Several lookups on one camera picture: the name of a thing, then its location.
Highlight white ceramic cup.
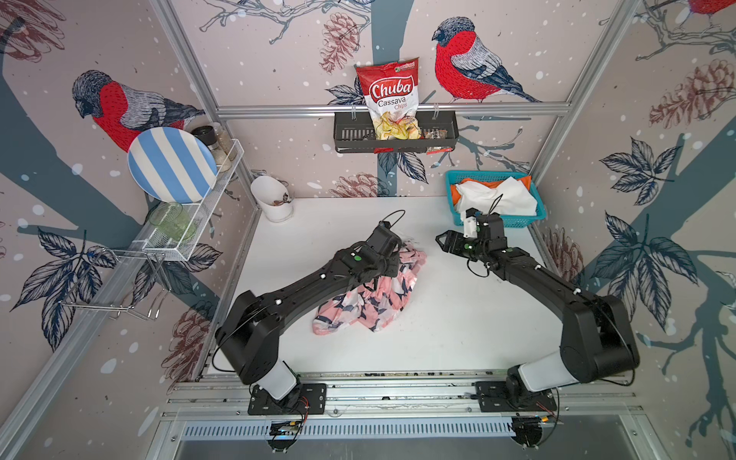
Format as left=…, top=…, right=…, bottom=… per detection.
left=250, top=176, right=293, bottom=223

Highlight green glass bowl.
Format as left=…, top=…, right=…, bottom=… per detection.
left=148, top=202, right=197, bottom=243

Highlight small snack packet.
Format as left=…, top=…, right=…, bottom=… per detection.
left=423, top=128, right=450, bottom=140

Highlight orange shorts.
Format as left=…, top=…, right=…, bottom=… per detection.
left=450, top=174, right=533, bottom=207

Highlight chrome wire wall rack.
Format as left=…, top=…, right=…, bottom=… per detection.
left=59, top=247, right=172, bottom=321

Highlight blue white striped plate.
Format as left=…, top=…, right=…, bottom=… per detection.
left=128, top=126, right=218, bottom=204

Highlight black wire wall basket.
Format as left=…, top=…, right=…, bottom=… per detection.
left=333, top=111, right=459, bottom=153

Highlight clear acrylic wall shelf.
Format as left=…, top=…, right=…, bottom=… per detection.
left=133, top=140, right=245, bottom=262

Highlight red Chuba chips bag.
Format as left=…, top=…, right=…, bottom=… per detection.
left=356, top=59, right=422, bottom=141

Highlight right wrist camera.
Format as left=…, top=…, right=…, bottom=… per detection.
left=463, top=208, right=479, bottom=239

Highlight dark lid spice jar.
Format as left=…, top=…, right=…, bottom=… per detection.
left=191, top=126, right=228, bottom=168

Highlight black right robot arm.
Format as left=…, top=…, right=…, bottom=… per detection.
left=435, top=208, right=640, bottom=404

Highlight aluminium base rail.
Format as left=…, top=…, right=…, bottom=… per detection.
left=161, top=372, right=644, bottom=447

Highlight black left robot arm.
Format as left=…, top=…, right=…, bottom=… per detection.
left=214, top=220, right=402, bottom=402

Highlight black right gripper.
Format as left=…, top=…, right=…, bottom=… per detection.
left=433, top=230, right=487, bottom=263

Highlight white shorts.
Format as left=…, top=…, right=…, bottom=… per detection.
left=450, top=176, right=538, bottom=218

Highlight pink patterned shorts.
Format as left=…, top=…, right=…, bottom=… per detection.
left=312, top=243, right=427, bottom=335

